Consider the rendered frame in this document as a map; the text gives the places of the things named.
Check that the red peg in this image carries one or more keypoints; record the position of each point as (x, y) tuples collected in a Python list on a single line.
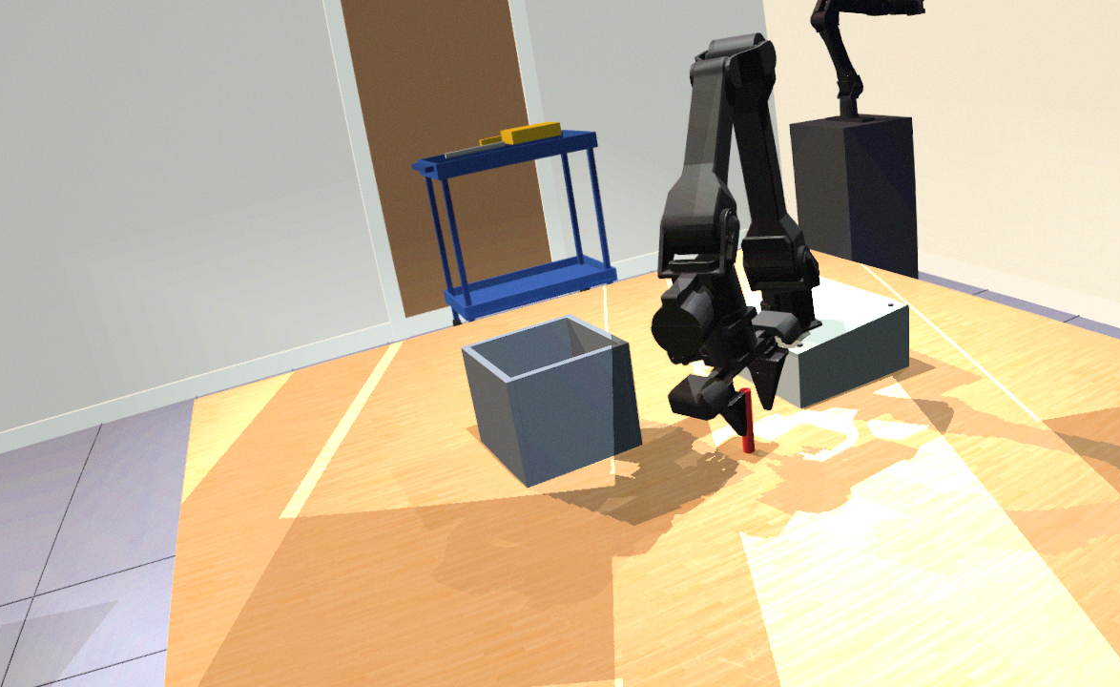
[(748, 440)]

